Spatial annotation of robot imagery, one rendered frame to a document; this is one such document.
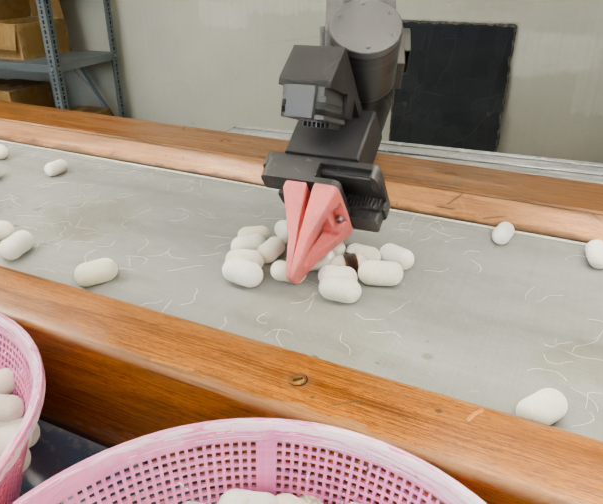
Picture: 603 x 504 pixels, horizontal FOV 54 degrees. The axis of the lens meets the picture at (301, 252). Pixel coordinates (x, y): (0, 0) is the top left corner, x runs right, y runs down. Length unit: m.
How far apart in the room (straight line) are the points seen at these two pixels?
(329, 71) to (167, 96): 2.60
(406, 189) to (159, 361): 0.37
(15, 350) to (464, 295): 0.34
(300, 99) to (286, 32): 2.24
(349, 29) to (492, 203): 0.25
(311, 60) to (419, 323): 0.21
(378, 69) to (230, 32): 2.32
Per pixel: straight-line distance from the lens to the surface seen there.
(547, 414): 0.38
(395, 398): 0.35
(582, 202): 0.66
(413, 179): 0.67
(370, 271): 0.49
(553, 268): 0.57
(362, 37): 0.48
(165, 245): 0.58
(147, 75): 3.06
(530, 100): 2.52
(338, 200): 0.48
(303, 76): 0.45
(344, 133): 0.50
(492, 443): 0.33
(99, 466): 0.32
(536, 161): 1.10
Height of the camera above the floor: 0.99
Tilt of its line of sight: 27 degrees down
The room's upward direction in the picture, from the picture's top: straight up
